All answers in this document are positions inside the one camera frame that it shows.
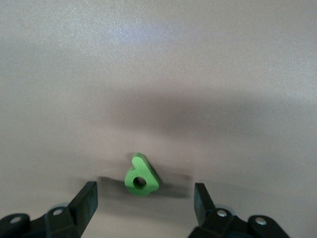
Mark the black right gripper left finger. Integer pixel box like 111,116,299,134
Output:
0,181,98,238

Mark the green foam letter p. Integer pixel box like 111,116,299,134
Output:
124,152,161,197

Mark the brown table mat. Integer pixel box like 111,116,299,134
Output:
0,0,317,238

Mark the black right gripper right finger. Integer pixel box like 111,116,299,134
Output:
187,183,290,238

